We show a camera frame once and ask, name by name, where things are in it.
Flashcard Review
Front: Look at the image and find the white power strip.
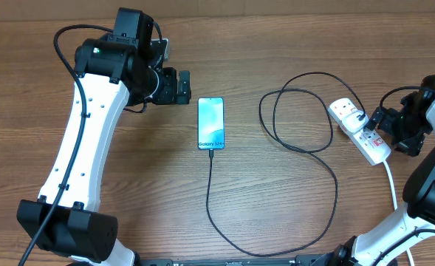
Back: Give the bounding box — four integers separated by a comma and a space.
328, 98, 391, 166

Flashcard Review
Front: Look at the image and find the Samsung Galaxy smartphone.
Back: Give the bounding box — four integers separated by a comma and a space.
197, 97, 225, 150

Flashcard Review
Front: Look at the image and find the black USB charging cable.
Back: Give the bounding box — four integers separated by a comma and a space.
205, 71, 368, 258

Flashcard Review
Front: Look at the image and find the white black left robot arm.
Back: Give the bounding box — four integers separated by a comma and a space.
16, 7, 191, 265

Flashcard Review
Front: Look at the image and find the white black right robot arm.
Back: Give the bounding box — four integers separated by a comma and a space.
315, 74, 435, 265

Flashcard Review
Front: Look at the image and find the white charger plug adapter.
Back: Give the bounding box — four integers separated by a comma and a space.
341, 111, 369, 134

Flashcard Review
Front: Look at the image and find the white power strip cord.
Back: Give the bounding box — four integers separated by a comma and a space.
382, 160, 416, 266

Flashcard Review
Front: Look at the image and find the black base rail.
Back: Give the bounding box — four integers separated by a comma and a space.
132, 253, 332, 266

